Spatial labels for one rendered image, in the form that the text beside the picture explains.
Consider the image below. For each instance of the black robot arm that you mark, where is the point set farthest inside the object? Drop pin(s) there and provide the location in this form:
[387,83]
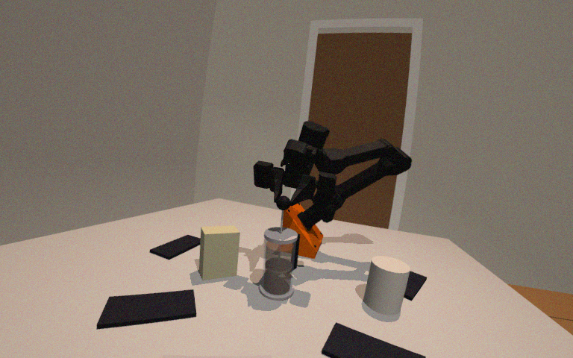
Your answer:
[309,149]

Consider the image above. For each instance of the grey cylinder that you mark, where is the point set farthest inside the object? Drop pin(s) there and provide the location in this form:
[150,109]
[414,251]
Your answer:
[386,284]

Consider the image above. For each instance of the glass french press with black knob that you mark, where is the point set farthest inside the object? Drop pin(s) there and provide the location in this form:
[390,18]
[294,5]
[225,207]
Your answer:
[280,258]

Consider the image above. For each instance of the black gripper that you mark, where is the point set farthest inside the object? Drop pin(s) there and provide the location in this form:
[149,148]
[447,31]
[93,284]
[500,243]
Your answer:
[267,176]

